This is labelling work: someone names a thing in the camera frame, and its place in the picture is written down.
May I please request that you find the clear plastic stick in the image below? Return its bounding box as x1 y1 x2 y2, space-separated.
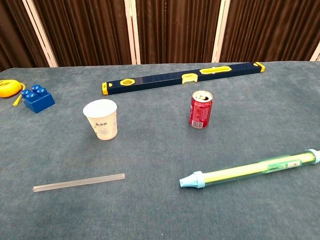
32 173 126 193

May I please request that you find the white paper cup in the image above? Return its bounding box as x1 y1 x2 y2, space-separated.
82 98 118 141

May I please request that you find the blue table cloth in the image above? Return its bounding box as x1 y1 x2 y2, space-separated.
0 60 320 240

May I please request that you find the navy yellow spirit level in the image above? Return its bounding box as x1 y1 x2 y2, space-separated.
101 61 266 96

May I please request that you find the red soda can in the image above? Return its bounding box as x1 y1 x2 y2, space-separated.
188 90 214 129

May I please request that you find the teal water syringe toy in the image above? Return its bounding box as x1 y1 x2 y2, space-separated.
179 148 320 189

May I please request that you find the brown pleated curtain panel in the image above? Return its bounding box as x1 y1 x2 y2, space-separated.
219 0 320 63
0 0 50 73
136 0 222 65
32 0 134 68

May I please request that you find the blue toy building brick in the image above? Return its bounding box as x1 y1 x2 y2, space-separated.
20 84 56 114

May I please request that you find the yellow tape measure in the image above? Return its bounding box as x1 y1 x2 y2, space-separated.
0 79 26 108

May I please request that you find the white partition frame post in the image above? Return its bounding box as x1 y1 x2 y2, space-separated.
309 39 320 62
211 0 231 63
124 0 141 65
21 0 59 68

